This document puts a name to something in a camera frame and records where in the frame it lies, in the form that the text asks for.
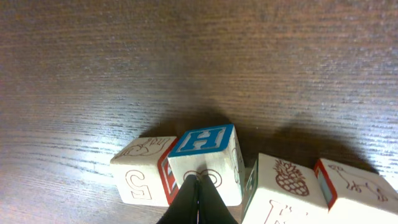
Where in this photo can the wooden block pineapple K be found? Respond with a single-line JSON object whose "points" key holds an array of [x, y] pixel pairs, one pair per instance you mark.
{"points": [[280, 191]]}

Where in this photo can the wooden block red trim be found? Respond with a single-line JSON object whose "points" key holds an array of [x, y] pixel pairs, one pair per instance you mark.
{"points": [[355, 196]]}

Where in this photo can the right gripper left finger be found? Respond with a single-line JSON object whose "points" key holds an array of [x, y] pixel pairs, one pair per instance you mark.
{"points": [[184, 208]]}

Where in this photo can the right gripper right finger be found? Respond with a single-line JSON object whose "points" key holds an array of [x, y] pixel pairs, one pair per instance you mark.
{"points": [[211, 208]]}

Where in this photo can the wooden block blue H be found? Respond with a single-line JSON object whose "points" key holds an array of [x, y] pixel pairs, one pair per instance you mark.
{"points": [[212, 151]]}

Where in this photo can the wooden block red letter side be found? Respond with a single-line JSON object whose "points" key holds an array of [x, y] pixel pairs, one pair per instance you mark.
{"points": [[143, 174]]}

